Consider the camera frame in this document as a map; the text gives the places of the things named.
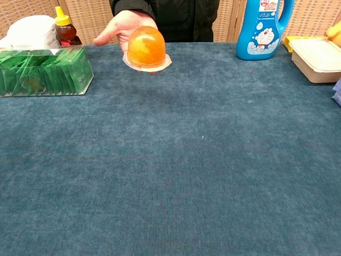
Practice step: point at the person's bare hand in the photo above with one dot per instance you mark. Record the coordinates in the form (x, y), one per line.
(120, 25)

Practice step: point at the packaged bread bun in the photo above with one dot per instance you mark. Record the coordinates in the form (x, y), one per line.
(146, 45)

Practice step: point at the person's black sleeved forearm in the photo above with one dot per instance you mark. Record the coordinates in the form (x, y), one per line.
(128, 5)

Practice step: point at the wicker folding screen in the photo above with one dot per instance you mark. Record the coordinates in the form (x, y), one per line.
(90, 18)

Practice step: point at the honey bottle yellow cap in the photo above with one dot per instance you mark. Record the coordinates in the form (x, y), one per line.
(65, 32)

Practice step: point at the person's black jacket torso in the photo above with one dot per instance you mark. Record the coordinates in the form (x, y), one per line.
(186, 18)

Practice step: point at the clear box green sachets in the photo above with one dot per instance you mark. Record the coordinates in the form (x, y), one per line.
(48, 72)

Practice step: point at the white tissue paper pack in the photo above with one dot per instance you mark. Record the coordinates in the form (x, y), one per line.
(29, 32)

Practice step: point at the blue detergent bottle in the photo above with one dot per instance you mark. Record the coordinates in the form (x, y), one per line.
(262, 32)

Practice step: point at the blue tablecloth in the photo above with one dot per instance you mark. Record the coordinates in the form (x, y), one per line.
(170, 160)

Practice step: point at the yellow plastic tray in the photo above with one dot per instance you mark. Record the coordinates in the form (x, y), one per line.
(287, 42)

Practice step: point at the beige lidded lunch box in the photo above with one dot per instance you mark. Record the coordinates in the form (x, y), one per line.
(317, 61)

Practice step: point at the yellow plush toy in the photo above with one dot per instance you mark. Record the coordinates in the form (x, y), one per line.
(335, 33)

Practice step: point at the blue wet wipes pack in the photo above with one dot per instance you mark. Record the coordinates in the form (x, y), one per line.
(337, 90)

